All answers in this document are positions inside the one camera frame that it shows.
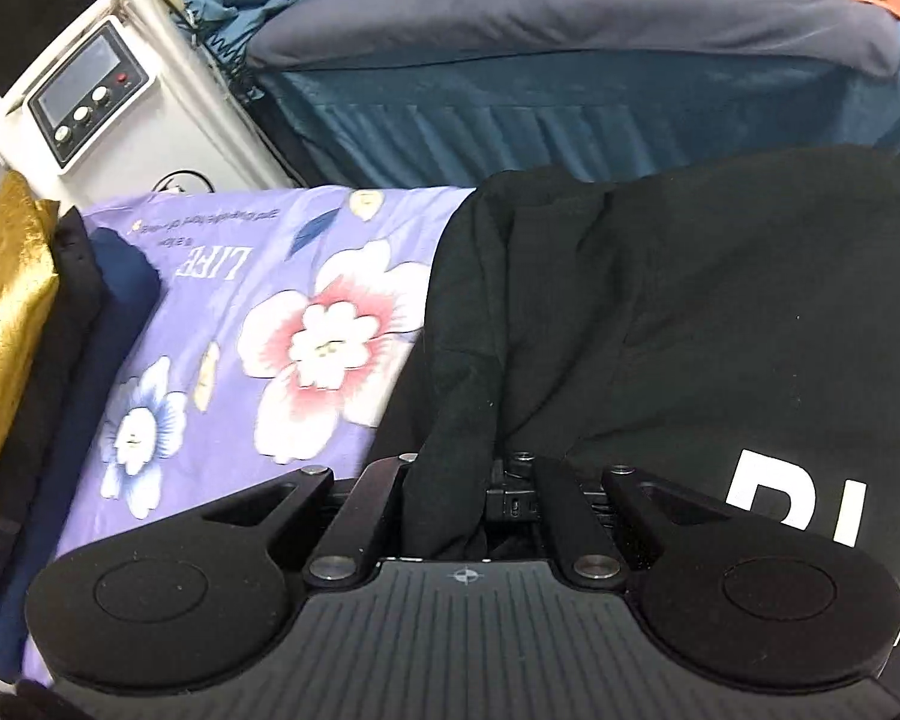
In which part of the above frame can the white appliance with panel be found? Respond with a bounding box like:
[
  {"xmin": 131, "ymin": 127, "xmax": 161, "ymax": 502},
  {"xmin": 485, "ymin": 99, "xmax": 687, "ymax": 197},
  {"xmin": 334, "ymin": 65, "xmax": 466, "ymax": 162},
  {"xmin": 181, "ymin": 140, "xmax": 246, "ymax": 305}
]
[{"xmin": 0, "ymin": 0, "xmax": 290, "ymax": 206}]

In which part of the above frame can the purple floral bed sheet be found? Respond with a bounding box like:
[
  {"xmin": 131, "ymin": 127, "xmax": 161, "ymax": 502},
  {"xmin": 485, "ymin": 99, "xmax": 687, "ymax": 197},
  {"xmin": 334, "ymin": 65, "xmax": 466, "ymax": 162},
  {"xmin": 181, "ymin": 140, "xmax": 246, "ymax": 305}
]
[{"xmin": 22, "ymin": 184, "xmax": 478, "ymax": 685}]

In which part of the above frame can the navy blue folded garment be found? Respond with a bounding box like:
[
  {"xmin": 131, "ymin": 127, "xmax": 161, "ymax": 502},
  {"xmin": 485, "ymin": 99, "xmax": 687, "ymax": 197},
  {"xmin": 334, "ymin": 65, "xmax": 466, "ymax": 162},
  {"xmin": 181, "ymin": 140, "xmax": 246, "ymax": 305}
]
[{"xmin": 0, "ymin": 227, "xmax": 160, "ymax": 681}]

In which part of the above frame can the black zip jacket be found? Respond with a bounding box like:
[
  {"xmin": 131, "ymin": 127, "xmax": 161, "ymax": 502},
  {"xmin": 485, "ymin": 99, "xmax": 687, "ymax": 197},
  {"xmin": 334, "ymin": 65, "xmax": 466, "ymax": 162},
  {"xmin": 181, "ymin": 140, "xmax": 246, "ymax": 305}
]
[{"xmin": 385, "ymin": 145, "xmax": 900, "ymax": 720}]

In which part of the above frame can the golden yellow folded garment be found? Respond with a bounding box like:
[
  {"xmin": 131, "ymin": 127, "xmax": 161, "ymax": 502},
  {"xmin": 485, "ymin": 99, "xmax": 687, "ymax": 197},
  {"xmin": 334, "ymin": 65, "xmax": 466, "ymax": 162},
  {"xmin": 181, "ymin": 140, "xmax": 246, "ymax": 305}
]
[{"xmin": 0, "ymin": 171, "xmax": 59, "ymax": 454}]

